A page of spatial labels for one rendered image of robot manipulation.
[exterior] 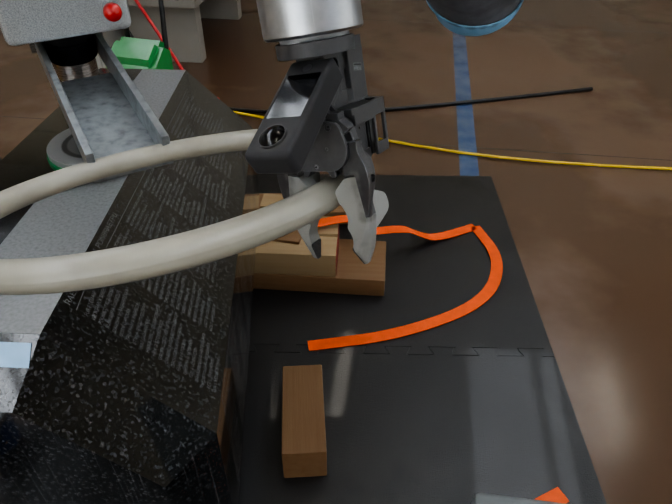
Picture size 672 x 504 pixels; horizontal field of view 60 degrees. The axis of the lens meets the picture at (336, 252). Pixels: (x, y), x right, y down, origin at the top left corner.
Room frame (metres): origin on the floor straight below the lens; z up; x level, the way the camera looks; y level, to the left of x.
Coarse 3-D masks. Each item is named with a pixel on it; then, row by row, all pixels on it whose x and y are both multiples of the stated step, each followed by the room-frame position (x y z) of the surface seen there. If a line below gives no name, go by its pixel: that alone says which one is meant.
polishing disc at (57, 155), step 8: (56, 136) 1.18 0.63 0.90; (64, 136) 1.18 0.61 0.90; (72, 136) 1.18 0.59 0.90; (48, 144) 1.14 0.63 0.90; (56, 144) 1.14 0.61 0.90; (64, 144) 1.14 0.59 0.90; (72, 144) 1.14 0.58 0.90; (48, 152) 1.11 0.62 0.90; (56, 152) 1.11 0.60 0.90; (64, 152) 1.11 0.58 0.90; (72, 152) 1.11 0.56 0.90; (56, 160) 1.07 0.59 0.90; (64, 160) 1.07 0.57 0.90; (72, 160) 1.07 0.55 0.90; (80, 160) 1.07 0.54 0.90
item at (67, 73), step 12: (48, 48) 1.12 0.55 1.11; (60, 48) 1.11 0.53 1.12; (72, 48) 1.12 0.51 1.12; (84, 48) 1.13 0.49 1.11; (96, 48) 1.17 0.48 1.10; (60, 60) 1.11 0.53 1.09; (72, 60) 1.11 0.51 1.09; (84, 60) 1.13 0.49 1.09; (60, 72) 1.12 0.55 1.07; (72, 72) 1.12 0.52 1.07; (84, 72) 1.13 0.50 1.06; (96, 72) 1.15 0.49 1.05
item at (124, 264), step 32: (96, 160) 0.74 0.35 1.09; (128, 160) 0.76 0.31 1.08; (160, 160) 0.77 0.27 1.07; (0, 192) 0.62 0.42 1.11; (32, 192) 0.65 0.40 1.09; (320, 192) 0.45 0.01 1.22; (224, 224) 0.39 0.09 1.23; (256, 224) 0.40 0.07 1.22; (288, 224) 0.41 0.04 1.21; (64, 256) 0.36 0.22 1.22; (96, 256) 0.36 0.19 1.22; (128, 256) 0.36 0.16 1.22; (160, 256) 0.36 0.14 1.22; (192, 256) 0.36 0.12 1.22; (224, 256) 0.37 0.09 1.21; (0, 288) 0.35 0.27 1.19; (32, 288) 0.35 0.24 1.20; (64, 288) 0.34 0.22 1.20
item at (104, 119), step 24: (48, 72) 1.00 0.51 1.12; (120, 72) 1.00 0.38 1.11; (72, 96) 0.99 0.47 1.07; (96, 96) 1.00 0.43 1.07; (120, 96) 1.00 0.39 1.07; (72, 120) 0.83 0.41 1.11; (96, 120) 0.91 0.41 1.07; (120, 120) 0.91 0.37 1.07; (144, 120) 0.88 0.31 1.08; (96, 144) 0.83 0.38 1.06; (120, 144) 0.83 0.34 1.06; (144, 144) 0.83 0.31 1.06; (144, 168) 0.77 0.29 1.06
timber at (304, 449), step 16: (288, 368) 1.15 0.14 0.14; (304, 368) 1.15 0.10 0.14; (320, 368) 1.15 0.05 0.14; (288, 384) 1.09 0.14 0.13; (304, 384) 1.09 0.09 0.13; (320, 384) 1.09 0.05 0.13; (288, 400) 1.03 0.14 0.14; (304, 400) 1.03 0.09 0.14; (320, 400) 1.03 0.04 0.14; (288, 416) 0.98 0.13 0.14; (304, 416) 0.98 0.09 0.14; (320, 416) 0.98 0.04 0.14; (288, 432) 0.93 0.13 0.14; (304, 432) 0.93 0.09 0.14; (320, 432) 0.93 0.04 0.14; (288, 448) 0.88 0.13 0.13; (304, 448) 0.88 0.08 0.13; (320, 448) 0.88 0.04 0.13; (288, 464) 0.86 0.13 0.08; (304, 464) 0.86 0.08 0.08; (320, 464) 0.87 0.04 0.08
